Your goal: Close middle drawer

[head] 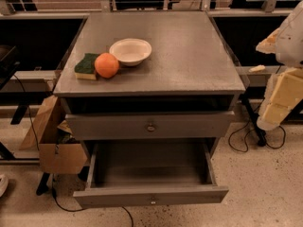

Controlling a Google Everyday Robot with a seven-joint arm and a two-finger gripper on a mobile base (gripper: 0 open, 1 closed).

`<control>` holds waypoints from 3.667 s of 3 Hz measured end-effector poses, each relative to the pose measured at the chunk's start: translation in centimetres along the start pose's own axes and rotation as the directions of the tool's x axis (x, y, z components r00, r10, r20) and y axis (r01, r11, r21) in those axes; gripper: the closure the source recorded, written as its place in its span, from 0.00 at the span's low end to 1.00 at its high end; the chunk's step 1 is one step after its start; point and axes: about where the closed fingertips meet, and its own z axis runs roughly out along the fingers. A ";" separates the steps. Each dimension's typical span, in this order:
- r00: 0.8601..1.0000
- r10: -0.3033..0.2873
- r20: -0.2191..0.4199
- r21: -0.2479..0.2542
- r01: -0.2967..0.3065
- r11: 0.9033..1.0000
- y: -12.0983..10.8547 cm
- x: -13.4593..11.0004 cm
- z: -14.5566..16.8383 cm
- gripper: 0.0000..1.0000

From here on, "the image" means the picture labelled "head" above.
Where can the green yellow sponge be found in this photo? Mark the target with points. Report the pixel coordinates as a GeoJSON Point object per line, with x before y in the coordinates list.
{"type": "Point", "coordinates": [85, 69]}

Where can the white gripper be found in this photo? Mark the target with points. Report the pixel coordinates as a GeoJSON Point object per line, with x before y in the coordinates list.
{"type": "Point", "coordinates": [291, 42]}

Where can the orange fruit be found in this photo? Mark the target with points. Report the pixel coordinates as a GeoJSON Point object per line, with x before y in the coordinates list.
{"type": "Point", "coordinates": [106, 65]}

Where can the small yellow foam piece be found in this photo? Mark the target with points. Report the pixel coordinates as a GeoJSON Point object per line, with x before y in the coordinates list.
{"type": "Point", "coordinates": [257, 68]}

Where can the cardboard box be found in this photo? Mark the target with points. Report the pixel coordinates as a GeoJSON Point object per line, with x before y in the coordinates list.
{"type": "Point", "coordinates": [54, 157]}

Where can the black table leg right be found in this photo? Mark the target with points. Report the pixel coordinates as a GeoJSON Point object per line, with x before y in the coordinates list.
{"type": "Point", "coordinates": [254, 117]}

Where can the grey top drawer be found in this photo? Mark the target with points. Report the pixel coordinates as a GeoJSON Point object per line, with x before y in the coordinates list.
{"type": "Point", "coordinates": [106, 126]}

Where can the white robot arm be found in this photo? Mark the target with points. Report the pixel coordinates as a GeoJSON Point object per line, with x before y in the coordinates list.
{"type": "Point", "coordinates": [286, 42]}

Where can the white ceramic bowl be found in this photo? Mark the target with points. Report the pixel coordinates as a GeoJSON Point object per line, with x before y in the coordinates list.
{"type": "Point", "coordinates": [131, 52]}

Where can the grey wooden drawer cabinet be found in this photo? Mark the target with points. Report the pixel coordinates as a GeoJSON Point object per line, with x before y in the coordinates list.
{"type": "Point", "coordinates": [187, 72]}

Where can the grey drawer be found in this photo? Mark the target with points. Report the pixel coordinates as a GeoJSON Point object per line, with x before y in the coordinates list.
{"type": "Point", "coordinates": [106, 126]}
{"type": "Point", "coordinates": [150, 172]}

